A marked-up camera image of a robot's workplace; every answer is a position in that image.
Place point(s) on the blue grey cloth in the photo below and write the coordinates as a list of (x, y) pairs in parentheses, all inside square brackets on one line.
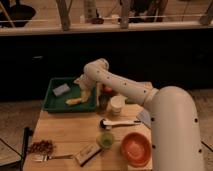
[(144, 117)]

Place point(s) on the silver fork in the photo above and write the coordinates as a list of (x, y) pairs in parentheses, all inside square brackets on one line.
[(44, 158)]

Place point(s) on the pile of nuts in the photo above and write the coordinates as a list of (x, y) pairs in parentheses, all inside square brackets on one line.
[(41, 147)]

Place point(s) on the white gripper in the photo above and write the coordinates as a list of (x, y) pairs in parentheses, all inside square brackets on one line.
[(85, 85)]

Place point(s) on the green plastic tray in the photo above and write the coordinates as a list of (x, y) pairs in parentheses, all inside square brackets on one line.
[(57, 104)]

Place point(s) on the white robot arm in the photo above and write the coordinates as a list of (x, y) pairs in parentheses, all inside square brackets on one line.
[(175, 131)]

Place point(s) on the white plastic cup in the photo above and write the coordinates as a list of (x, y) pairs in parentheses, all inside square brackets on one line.
[(116, 104)]

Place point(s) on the dark bowl with orange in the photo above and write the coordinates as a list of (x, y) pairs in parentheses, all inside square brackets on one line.
[(107, 90)]

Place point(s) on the wooden block eraser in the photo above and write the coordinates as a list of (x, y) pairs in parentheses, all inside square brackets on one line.
[(85, 154)]

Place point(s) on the dark glass jar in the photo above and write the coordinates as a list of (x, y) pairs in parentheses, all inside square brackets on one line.
[(103, 101)]

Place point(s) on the green cup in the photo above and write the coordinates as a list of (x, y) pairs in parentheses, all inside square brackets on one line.
[(105, 140)]

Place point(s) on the grey sponge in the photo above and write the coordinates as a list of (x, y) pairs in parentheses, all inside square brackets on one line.
[(61, 90)]

